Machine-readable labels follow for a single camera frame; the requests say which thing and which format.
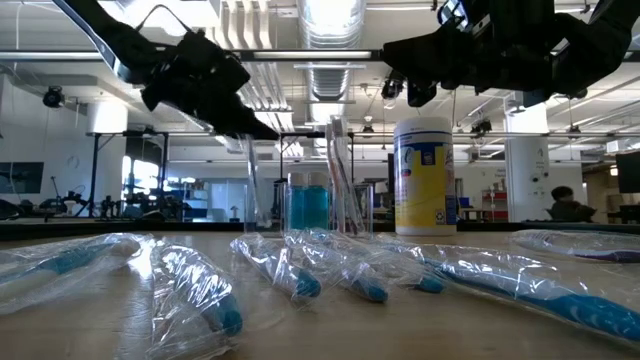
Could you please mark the black aluminium table frame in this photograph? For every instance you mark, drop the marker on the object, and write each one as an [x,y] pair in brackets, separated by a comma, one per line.
[150,227]

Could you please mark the clear acrylic organizer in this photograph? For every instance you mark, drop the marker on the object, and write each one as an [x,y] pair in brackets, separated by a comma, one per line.
[370,210]

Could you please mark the silver ventilation duct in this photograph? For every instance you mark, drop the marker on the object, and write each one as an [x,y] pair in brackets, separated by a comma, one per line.
[330,80]

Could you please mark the small blue mouthwash bottle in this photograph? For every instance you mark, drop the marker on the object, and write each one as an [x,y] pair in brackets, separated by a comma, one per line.
[317,210]
[297,210]

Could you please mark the purple toothbrush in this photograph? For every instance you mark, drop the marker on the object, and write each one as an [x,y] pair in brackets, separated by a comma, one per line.
[600,256]

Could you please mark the person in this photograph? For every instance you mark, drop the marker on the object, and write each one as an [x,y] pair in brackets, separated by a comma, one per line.
[567,210]

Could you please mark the yellow wipes canister white lid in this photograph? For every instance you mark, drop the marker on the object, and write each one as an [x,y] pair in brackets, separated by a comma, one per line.
[422,190]

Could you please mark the dark wall screen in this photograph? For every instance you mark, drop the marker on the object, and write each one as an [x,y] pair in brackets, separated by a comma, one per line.
[22,177]

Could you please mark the cluttered background workbench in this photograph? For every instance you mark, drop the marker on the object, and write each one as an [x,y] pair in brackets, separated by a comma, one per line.
[150,205]

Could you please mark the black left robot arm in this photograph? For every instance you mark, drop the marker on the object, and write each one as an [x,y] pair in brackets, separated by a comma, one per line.
[120,45]

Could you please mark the black overhead rig bar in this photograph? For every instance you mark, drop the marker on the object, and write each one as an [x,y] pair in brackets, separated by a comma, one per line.
[310,55]

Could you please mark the maroon toothbrush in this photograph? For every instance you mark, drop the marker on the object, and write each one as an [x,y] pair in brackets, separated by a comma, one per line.
[336,165]

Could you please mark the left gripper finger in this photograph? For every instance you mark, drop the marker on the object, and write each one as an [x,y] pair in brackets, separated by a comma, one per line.
[245,125]

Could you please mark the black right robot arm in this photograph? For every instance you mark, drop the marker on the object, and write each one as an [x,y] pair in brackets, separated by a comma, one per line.
[600,45]

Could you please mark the white round column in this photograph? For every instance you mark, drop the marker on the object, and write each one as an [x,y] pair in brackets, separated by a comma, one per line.
[107,120]
[527,165]

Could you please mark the red shelf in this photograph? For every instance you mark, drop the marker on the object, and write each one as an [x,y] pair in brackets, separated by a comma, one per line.
[495,197]

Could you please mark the dark desk monitor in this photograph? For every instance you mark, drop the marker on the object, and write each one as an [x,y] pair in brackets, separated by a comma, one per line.
[629,172]

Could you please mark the black ceiling spotlight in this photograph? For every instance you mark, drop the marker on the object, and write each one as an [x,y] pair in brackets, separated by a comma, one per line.
[482,127]
[52,97]
[391,90]

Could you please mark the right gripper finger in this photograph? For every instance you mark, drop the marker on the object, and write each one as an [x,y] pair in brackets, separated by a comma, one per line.
[425,57]

